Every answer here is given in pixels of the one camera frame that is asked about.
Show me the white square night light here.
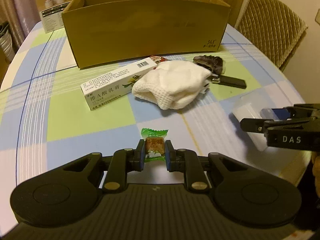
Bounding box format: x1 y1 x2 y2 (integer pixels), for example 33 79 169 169
232 92 279 152

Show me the green candy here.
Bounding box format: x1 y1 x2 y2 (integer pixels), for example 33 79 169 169
141 128 168 163

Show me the black lighter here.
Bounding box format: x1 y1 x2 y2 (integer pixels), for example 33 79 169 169
211 75 247 89

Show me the white ointment carton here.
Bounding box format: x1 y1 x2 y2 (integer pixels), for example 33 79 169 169
80 57 157 110

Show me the white knitted sock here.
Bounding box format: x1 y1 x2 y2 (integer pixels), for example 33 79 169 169
132 60 212 110

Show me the dark furry hair clip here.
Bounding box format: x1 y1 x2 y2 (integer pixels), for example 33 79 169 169
193 55 226 75

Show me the checked plastic tablecloth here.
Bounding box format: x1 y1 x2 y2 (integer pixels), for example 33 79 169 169
1 23 310 234

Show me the small red snack packet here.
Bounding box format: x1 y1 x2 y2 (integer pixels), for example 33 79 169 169
150 55 168 64

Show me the brown cardboard box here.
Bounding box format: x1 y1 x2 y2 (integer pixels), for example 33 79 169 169
62 0 231 69

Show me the white product box with photo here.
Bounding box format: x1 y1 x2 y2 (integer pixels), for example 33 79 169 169
35 0 71 33

